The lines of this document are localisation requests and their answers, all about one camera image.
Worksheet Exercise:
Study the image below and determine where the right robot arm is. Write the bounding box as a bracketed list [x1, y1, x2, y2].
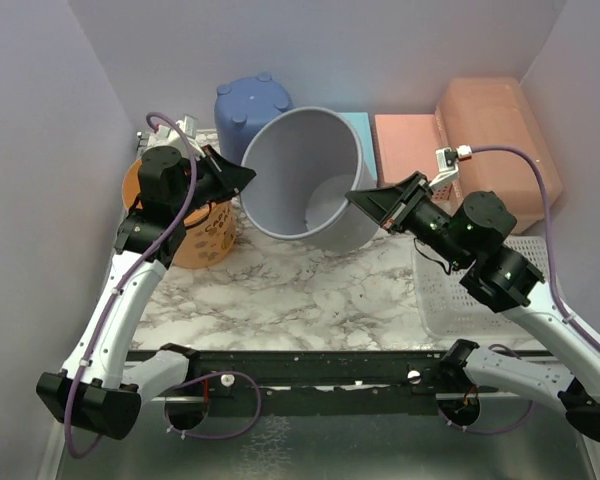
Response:
[346, 172, 600, 443]

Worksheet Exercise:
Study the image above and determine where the white perforated plastic basket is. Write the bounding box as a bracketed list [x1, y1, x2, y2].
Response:
[412, 241, 531, 342]

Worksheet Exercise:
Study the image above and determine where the pink perforated plastic basket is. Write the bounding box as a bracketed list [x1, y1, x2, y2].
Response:
[374, 114, 443, 186]

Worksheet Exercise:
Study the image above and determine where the grey-blue plastic bucket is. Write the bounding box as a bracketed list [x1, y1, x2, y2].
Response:
[241, 107, 378, 253]

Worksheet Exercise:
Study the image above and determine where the blue plastic bucket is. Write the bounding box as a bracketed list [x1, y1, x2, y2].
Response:
[214, 72, 294, 164]

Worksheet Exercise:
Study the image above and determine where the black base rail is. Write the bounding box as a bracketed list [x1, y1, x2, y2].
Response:
[124, 344, 501, 419]

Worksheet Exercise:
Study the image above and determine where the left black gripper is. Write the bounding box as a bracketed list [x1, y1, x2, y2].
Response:
[173, 143, 258, 219]

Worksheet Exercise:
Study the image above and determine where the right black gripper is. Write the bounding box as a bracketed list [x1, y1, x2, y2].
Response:
[343, 171, 465, 266]

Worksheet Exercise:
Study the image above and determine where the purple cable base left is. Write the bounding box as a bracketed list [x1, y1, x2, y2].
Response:
[163, 370, 263, 441]

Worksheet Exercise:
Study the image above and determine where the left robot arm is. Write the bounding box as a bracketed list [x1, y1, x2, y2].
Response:
[36, 145, 256, 440]

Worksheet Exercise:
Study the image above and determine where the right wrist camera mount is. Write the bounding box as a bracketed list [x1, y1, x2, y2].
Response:
[429, 145, 472, 191]

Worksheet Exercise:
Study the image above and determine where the large orange lidded container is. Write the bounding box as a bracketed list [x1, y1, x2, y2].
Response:
[435, 77, 563, 234]

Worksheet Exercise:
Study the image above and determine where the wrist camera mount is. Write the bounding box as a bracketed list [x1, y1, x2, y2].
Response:
[152, 114, 206, 161]
[429, 145, 472, 191]

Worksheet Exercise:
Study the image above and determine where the orange plastic bucket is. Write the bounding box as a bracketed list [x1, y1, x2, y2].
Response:
[121, 162, 239, 270]

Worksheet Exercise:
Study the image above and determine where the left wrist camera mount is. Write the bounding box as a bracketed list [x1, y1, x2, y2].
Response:
[152, 114, 206, 161]

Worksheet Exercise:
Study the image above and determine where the light blue perforated basket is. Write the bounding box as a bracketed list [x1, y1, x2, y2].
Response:
[339, 112, 378, 182]

